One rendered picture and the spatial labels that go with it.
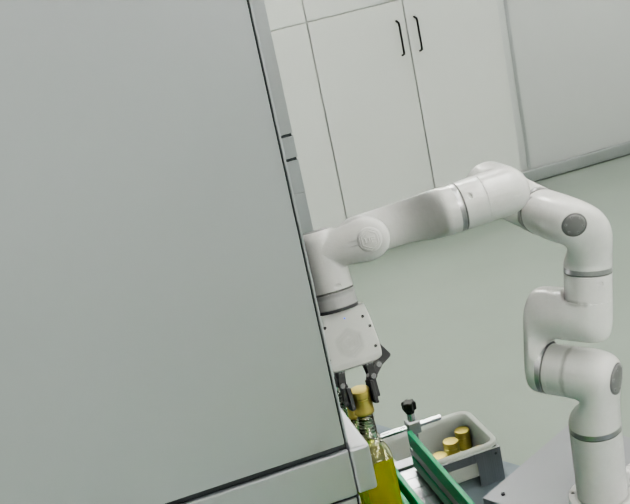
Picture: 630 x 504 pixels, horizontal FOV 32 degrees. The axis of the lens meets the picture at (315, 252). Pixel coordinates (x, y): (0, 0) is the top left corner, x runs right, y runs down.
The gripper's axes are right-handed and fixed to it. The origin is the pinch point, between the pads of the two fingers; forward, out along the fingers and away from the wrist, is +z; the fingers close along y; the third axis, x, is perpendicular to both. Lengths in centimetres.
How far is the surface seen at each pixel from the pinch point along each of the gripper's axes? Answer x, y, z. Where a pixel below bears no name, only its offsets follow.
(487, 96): 381, 198, -50
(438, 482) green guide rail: 14.6, 13.0, 23.5
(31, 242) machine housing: -65, -43, -39
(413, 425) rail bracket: 28.4, 15.0, 15.4
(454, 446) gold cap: 45, 27, 27
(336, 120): 380, 113, -59
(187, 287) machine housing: -63, -29, -30
